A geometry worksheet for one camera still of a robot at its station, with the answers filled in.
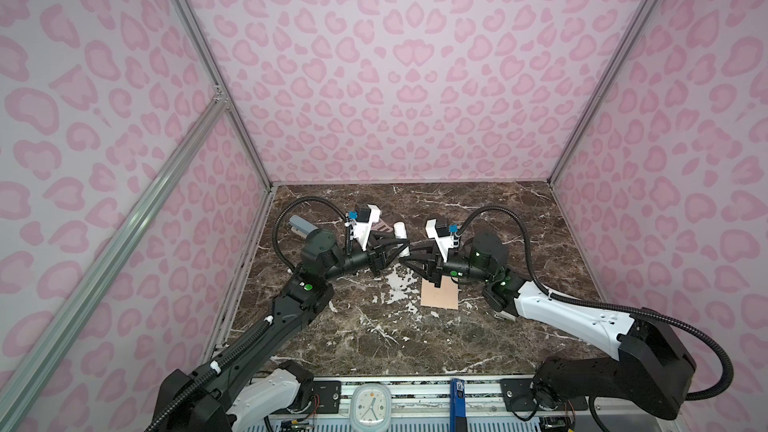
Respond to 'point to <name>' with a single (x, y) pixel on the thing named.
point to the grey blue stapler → (301, 227)
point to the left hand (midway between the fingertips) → (408, 238)
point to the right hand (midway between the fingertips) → (405, 257)
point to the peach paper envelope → (446, 296)
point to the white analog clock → (370, 408)
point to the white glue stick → (400, 232)
